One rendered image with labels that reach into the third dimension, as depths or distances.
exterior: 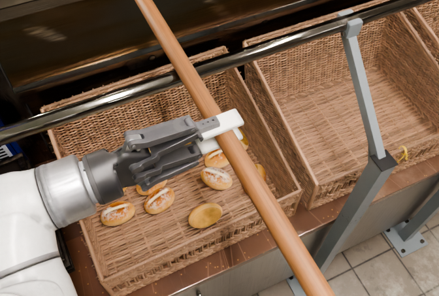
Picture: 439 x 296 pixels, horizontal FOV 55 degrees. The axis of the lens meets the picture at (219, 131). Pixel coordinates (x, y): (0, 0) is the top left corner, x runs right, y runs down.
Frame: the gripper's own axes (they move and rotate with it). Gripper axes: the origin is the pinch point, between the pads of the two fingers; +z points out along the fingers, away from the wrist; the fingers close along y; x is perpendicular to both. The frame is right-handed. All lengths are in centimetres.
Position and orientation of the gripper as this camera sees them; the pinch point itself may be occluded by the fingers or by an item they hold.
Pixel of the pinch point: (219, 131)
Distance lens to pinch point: 63.9
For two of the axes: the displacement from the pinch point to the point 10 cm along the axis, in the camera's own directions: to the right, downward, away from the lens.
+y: 0.0, 5.8, 8.1
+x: 4.3, 7.3, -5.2
